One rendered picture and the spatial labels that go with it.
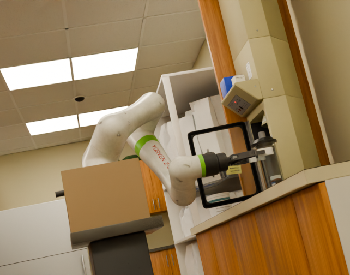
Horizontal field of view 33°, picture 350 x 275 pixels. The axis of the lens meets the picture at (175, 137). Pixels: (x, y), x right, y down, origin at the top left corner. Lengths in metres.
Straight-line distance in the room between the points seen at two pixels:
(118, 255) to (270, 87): 1.14
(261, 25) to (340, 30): 0.37
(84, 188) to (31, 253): 5.36
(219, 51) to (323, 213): 1.72
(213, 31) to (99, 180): 1.37
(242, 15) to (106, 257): 1.38
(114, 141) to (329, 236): 0.96
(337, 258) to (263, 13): 1.58
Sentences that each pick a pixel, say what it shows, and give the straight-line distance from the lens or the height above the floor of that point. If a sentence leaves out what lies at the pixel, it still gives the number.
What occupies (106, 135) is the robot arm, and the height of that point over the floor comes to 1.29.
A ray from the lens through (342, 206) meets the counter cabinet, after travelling 1.64.
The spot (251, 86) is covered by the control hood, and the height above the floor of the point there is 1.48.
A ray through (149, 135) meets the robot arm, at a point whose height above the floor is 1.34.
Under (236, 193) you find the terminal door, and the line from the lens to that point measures 2.97.
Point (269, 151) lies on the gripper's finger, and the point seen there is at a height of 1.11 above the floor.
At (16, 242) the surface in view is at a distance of 7.49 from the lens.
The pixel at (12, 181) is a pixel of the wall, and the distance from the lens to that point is 8.28.
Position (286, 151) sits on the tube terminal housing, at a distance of 2.73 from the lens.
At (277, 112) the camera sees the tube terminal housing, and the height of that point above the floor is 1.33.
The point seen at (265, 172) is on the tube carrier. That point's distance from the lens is 2.38.
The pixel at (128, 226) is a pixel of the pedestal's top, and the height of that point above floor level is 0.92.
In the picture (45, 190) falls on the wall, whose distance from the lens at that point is 8.21.
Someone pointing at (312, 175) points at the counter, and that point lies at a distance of 1.62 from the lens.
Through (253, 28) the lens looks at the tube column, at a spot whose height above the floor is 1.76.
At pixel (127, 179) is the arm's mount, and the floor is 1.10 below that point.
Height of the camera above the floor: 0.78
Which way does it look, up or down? 12 degrees up
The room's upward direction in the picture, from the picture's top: 12 degrees counter-clockwise
